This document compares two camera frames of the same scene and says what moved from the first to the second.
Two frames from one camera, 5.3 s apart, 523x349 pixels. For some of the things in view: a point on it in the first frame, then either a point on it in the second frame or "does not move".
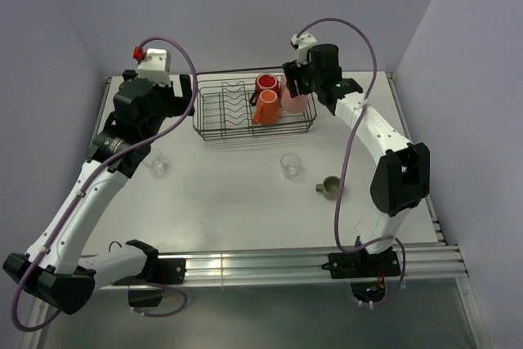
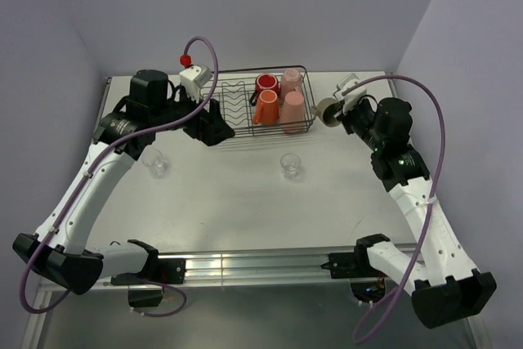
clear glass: (291, 165) does not move
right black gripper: (292, 72) → (346, 117)
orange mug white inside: (267, 109) does not move
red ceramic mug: (263, 82) does not move
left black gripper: (181, 105) → (209, 127)
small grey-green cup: (329, 187) → (324, 110)
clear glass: (155, 163) does not move
